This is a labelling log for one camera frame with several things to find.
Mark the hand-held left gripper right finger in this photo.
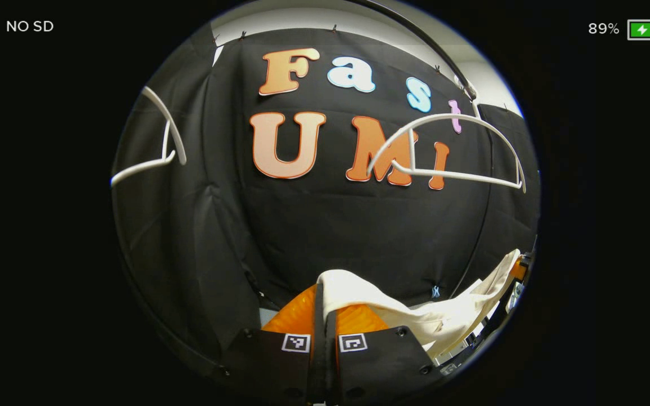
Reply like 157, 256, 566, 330
325, 304, 444, 405

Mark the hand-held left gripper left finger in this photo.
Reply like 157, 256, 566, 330
221, 284, 327, 405

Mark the cream shirt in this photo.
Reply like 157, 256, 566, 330
317, 249, 523, 360

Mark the white clothes hanger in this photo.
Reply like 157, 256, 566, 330
366, 83, 528, 193
111, 86, 187, 188

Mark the black clothes rack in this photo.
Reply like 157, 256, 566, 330
359, 0, 498, 297

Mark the black backdrop cloth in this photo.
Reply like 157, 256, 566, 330
112, 27, 541, 373

